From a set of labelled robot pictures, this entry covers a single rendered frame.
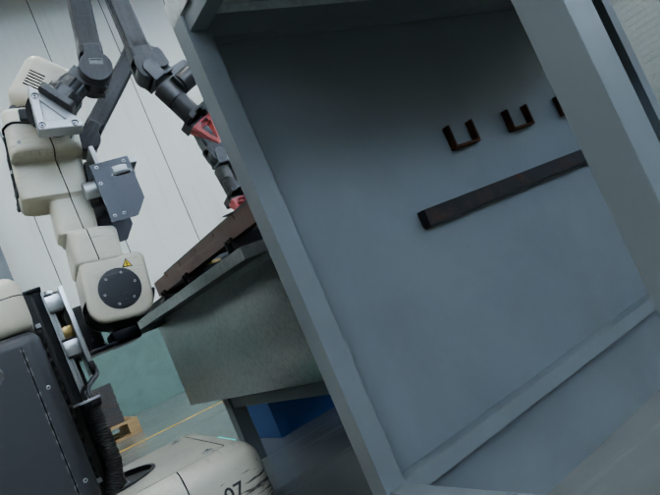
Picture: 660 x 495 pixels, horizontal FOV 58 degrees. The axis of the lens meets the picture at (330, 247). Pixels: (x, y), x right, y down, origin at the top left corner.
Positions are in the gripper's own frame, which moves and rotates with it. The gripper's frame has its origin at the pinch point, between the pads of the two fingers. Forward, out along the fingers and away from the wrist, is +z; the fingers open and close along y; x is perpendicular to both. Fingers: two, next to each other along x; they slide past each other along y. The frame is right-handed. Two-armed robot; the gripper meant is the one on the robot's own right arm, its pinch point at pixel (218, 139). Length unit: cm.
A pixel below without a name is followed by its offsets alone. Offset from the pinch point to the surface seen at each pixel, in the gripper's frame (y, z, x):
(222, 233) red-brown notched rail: 29.7, 17.9, 7.8
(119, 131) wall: 730, -189, -262
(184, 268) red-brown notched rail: 70, 17, 13
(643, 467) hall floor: -66, 99, 23
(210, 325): 57, 36, 25
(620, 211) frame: -113, 39, 36
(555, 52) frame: -114, 26, 30
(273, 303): 8.7, 40.9, 20.8
